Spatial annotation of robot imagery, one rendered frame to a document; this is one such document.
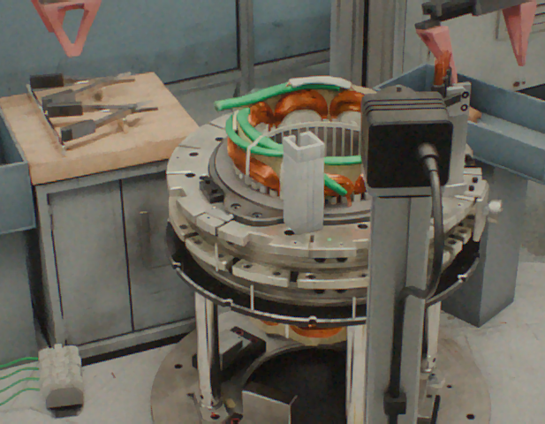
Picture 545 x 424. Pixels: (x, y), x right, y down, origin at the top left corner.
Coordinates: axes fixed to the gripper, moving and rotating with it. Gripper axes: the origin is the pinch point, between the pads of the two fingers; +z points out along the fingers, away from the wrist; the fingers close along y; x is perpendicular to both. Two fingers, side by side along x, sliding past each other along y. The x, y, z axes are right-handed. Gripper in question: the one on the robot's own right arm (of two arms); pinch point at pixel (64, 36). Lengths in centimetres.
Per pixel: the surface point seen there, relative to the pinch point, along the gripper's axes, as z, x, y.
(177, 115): 8.7, 10.4, 8.1
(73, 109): 6.3, -1.3, 6.4
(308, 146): -3.3, 11.0, 42.6
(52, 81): 6.4, -1.4, -2.4
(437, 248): -21, -2, 85
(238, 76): 104, 101, -197
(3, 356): 35.0, -13.9, 9.8
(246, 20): 86, 104, -197
